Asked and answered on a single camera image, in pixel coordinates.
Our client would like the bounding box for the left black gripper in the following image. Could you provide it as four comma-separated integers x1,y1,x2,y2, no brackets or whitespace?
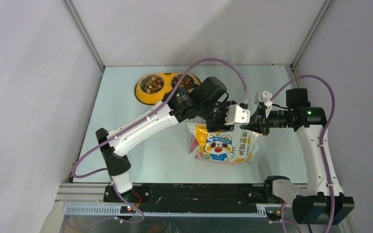
198,101,237,133

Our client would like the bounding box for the pet food bag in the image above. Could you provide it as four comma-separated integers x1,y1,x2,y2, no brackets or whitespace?
187,122,260,166

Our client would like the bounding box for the yellow double pet bowl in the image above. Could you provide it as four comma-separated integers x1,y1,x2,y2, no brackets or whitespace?
134,72,183,105

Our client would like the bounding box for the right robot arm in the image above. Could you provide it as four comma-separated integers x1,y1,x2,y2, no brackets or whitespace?
248,88,355,225

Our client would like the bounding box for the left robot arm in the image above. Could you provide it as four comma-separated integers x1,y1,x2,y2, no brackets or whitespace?
95,77,236,202

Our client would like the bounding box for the kibble in right bowl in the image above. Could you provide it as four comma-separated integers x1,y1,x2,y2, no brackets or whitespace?
170,74,196,89

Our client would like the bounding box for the kibble in bowl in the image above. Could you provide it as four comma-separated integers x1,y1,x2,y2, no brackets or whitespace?
140,75,164,94
170,74,196,89

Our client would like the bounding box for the kibble in left bowl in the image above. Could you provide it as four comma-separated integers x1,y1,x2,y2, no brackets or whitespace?
140,75,164,94

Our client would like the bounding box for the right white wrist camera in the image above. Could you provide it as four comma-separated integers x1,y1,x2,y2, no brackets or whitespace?
254,91,272,117

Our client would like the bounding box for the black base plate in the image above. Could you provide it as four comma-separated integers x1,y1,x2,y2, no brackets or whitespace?
103,183,281,214

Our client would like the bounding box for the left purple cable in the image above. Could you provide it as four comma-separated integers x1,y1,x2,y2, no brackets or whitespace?
66,58,249,230

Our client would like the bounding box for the aluminium frame rail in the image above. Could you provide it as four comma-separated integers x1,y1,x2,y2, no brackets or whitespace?
55,183,348,219

